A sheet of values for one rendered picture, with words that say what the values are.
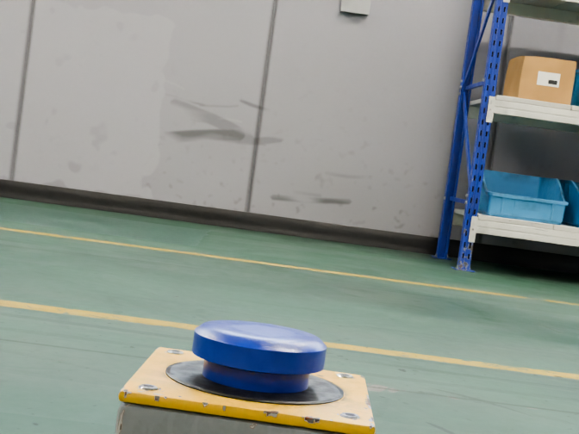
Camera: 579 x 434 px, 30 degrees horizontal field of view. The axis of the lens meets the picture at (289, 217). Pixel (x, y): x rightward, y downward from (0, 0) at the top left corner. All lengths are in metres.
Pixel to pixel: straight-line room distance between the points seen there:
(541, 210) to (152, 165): 1.95
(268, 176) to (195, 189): 0.38
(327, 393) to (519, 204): 4.64
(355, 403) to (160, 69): 5.24
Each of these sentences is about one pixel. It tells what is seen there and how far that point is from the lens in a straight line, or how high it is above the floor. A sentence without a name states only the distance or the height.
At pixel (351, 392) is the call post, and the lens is 0.33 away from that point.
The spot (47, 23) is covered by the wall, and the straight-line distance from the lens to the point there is 5.63.
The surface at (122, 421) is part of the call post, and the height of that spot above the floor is 0.31.
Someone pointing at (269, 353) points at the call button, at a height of 0.33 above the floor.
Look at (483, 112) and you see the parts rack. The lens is 4.87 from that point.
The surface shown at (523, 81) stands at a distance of 4.97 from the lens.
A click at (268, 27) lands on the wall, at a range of 5.54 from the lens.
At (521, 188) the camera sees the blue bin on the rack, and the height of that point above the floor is 0.40.
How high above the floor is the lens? 0.38
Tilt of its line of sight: 3 degrees down
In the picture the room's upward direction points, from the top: 8 degrees clockwise
